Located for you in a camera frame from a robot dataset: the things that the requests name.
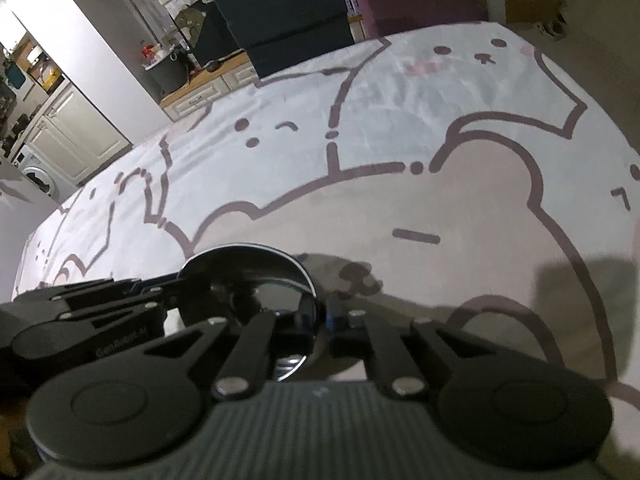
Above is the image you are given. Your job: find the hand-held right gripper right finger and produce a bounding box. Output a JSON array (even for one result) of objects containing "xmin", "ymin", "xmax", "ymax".
[{"xmin": 325, "ymin": 296, "xmax": 506, "ymax": 400}]

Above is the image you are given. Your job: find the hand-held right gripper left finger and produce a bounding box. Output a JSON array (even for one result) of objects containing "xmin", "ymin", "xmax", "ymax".
[{"xmin": 135, "ymin": 294, "xmax": 321, "ymax": 401}]

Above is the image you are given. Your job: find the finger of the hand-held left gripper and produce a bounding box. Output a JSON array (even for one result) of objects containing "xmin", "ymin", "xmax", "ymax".
[
  {"xmin": 15, "ymin": 276, "xmax": 212, "ymax": 312},
  {"xmin": 52, "ymin": 300, "xmax": 167, "ymax": 324}
]

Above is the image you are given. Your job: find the round steel bowl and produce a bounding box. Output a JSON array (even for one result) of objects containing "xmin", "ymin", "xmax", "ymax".
[{"xmin": 177, "ymin": 244, "xmax": 319, "ymax": 382}]

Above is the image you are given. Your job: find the white washing machine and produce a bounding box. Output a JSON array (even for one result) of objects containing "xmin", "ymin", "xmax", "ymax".
[{"xmin": 11, "ymin": 152, "xmax": 65, "ymax": 202}]

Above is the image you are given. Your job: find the white base cabinet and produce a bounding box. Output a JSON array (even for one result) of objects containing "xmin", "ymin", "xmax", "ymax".
[{"xmin": 20, "ymin": 82, "xmax": 134, "ymax": 187}]

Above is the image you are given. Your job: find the cartoon printed tablecloth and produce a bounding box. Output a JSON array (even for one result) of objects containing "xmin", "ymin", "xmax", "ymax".
[{"xmin": 10, "ymin": 20, "xmax": 640, "ymax": 480}]

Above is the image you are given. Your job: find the wooden drawer platform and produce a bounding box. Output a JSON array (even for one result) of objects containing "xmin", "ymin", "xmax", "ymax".
[{"xmin": 160, "ymin": 15, "xmax": 367, "ymax": 122}]

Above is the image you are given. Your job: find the grey-green trash bin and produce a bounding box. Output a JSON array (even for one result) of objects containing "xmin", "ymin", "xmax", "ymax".
[{"xmin": 145, "ymin": 50, "xmax": 194, "ymax": 104}]

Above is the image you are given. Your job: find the dark blue chair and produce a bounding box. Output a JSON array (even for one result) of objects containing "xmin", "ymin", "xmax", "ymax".
[{"xmin": 212, "ymin": 0, "xmax": 357, "ymax": 80}]

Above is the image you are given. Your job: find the pair of shoes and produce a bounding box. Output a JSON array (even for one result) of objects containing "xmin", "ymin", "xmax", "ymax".
[{"xmin": 537, "ymin": 12, "xmax": 569, "ymax": 40}]

